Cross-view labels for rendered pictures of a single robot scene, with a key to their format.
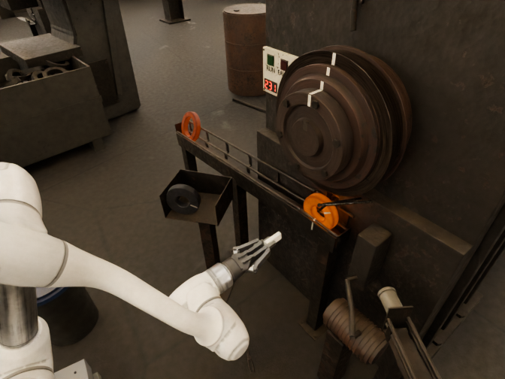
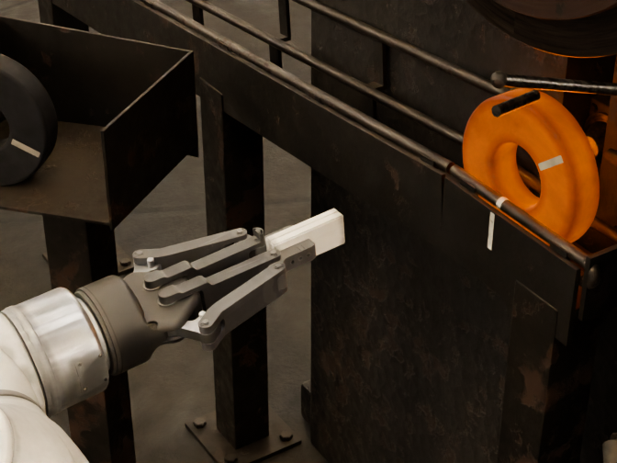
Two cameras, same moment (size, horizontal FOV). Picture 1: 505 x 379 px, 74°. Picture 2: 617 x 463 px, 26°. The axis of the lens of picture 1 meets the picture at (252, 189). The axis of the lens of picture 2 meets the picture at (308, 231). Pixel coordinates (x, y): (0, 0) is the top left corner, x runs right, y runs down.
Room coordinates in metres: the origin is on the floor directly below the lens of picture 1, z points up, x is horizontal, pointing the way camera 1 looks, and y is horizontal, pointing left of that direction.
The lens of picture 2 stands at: (-0.14, -0.14, 1.37)
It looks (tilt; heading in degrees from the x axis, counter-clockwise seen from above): 33 degrees down; 4
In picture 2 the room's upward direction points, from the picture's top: straight up
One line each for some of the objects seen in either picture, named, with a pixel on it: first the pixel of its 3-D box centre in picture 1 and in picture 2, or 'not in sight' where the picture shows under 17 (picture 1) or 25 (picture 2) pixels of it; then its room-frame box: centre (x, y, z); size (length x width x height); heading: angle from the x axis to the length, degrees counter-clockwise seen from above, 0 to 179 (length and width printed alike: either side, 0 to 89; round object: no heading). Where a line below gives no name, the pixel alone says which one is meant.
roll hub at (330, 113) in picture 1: (310, 135); not in sight; (0.90, -0.18, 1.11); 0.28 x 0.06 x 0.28; 37
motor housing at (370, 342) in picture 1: (346, 355); not in sight; (0.61, -0.35, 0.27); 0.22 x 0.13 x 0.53; 37
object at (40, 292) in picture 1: (57, 299); not in sight; (0.95, 0.98, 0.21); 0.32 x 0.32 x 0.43
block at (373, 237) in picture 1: (369, 256); not in sight; (0.78, -0.41, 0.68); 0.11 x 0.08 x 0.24; 127
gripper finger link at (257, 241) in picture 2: (251, 251); (207, 273); (0.77, 0.01, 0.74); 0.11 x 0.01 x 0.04; 128
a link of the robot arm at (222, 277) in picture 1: (219, 277); (58, 349); (0.67, 0.12, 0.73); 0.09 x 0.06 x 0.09; 37
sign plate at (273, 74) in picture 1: (285, 77); not in sight; (1.29, -0.15, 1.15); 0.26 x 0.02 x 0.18; 37
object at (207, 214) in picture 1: (205, 241); (76, 329); (1.17, 0.25, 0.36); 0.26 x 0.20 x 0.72; 72
